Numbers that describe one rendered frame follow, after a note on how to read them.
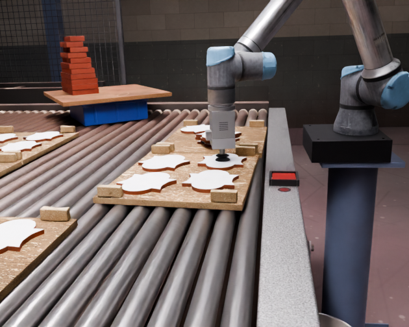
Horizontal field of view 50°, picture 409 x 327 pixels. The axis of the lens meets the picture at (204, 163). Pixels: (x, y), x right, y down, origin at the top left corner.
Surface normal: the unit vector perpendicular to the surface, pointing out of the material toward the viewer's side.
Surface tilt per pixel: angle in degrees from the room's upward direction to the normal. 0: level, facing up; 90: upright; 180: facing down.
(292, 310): 0
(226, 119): 90
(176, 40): 90
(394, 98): 98
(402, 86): 98
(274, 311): 0
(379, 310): 0
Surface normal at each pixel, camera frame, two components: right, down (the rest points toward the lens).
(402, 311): -0.04, -0.96
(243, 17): -0.10, 0.28
